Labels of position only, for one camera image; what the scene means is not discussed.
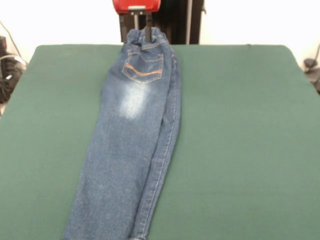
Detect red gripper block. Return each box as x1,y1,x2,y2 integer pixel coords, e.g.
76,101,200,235
111,0,162,43

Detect blue denim jeans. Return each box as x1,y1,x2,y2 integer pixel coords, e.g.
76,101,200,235
61,27,183,240

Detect dark stand base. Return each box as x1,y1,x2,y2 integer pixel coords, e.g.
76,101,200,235
303,57,320,95
0,36,28,105

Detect dark green table cloth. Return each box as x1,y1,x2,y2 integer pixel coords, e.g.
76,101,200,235
0,43,320,240

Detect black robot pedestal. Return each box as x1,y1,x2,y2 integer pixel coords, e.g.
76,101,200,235
119,0,207,45

